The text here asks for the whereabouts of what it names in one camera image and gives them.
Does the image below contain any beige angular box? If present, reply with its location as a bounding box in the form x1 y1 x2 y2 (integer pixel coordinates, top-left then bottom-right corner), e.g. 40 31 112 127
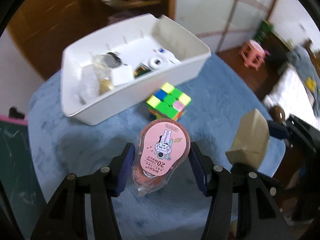
226 108 270 169

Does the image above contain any multicolour Rubik's cube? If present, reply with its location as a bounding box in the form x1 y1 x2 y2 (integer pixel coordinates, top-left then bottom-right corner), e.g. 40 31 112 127
146 82 192 121

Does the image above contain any pink correction tape dispenser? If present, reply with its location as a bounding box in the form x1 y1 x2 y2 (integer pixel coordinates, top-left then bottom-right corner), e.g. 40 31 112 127
132 119 190 197

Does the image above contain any silver children's digital camera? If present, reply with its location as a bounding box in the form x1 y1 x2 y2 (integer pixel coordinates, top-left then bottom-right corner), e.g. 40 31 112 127
140 48 181 70

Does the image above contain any brown round wooden piece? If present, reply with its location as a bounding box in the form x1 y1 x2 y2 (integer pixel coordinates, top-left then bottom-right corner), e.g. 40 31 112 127
269 106 285 124

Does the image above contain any white patterned bed cover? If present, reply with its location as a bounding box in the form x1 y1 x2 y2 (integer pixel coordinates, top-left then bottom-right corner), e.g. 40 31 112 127
263 45 319 127

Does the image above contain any blue fuzzy table cover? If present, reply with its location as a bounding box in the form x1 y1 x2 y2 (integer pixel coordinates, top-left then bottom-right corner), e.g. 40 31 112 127
28 55 270 239

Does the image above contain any pink plastic stool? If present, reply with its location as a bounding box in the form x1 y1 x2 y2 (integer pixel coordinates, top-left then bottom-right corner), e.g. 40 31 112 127
240 40 266 71

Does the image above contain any small green box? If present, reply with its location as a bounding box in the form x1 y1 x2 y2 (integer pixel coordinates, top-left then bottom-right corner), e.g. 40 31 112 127
133 66 151 78

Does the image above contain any white plastic storage bin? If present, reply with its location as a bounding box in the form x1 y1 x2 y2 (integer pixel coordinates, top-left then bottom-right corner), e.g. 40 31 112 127
61 14 211 126

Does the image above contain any brown wooden door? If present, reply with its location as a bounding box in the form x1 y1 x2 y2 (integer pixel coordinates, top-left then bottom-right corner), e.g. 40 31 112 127
8 0 107 80

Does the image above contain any green chalkboard pink frame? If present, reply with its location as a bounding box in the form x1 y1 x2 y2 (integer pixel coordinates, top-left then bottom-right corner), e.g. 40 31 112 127
1 116 46 239

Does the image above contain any green package by wall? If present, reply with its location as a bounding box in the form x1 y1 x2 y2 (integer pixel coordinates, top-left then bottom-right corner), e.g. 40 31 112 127
253 20 274 44

